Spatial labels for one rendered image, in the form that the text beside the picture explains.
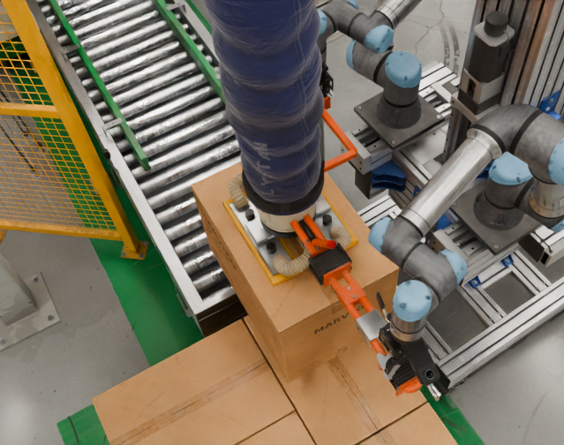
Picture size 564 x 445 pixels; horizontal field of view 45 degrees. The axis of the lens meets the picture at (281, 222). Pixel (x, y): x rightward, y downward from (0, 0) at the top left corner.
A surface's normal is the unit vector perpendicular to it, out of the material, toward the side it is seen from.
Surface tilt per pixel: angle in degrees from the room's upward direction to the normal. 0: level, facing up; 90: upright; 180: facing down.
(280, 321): 0
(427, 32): 0
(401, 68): 8
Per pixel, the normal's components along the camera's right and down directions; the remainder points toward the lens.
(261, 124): -0.26, 0.91
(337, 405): -0.07, -0.55
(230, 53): -0.56, 0.51
